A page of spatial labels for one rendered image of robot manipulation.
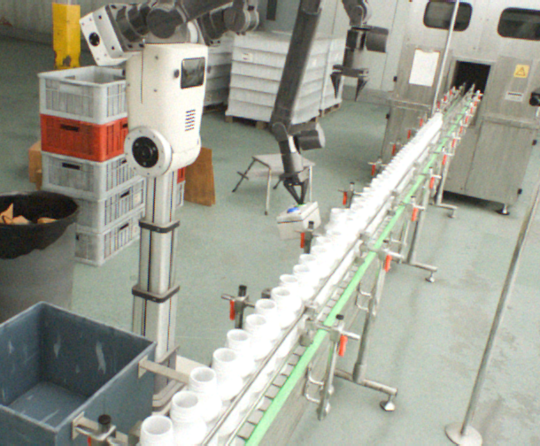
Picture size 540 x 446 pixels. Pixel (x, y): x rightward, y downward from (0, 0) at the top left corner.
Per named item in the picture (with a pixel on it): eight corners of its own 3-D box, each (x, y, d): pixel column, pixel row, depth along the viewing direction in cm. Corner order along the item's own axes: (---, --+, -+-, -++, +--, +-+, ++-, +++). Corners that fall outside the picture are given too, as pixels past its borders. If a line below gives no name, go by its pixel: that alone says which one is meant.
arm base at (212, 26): (191, 10, 184) (206, 47, 186) (212, -1, 181) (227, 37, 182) (204, 11, 192) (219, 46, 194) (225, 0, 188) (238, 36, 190)
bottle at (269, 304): (266, 396, 103) (277, 316, 97) (235, 387, 105) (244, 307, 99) (275, 378, 109) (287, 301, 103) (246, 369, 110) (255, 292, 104)
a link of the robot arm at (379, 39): (358, 5, 173) (351, 4, 166) (397, 10, 170) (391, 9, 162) (352, 47, 178) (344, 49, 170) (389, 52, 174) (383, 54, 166)
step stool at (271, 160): (274, 188, 545) (280, 145, 530) (312, 211, 498) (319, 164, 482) (231, 191, 521) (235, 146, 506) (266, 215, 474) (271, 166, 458)
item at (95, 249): (99, 268, 355) (99, 234, 347) (41, 253, 364) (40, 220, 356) (146, 234, 410) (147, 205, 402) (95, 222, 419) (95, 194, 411)
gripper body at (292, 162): (311, 172, 169) (306, 147, 167) (300, 180, 160) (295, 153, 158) (290, 174, 171) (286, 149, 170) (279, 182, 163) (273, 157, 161)
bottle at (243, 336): (209, 431, 94) (218, 344, 88) (212, 406, 99) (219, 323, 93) (246, 434, 94) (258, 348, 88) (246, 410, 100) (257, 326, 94)
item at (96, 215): (99, 234, 347) (100, 200, 339) (40, 220, 356) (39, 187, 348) (147, 205, 402) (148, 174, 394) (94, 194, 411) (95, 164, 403)
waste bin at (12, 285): (34, 364, 263) (30, 234, 240) (-42, 334, 277) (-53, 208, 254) (98, 319, 303) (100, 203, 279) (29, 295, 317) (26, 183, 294)
